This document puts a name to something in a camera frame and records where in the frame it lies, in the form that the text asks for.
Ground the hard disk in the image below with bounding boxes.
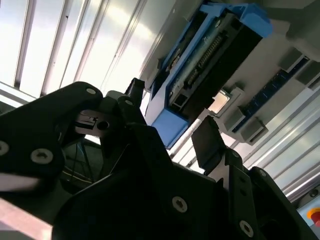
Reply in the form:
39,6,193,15
145,2,274,151

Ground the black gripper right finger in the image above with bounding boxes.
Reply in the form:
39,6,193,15
191,115,311,240

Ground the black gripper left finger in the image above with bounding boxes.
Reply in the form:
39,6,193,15
0,77,195,221

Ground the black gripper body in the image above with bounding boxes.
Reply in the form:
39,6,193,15
51,149,241,240

